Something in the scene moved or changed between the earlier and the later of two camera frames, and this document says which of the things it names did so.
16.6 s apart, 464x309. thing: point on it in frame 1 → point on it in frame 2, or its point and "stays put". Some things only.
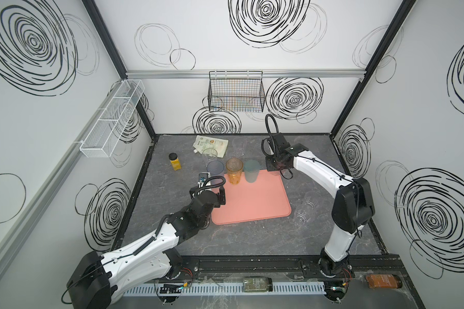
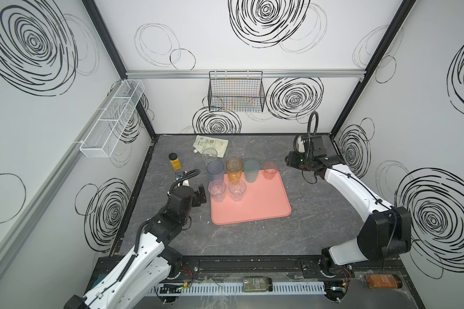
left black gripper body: x=207 y=190 → x=200 y=194
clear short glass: x=312 y=199 → x=237 y=188
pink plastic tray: x=267 y=198 stays put
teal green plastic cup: x=251 y=168 stays put
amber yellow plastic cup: x=234 y=167 stays put
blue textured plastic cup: x=216 y=168 stays put
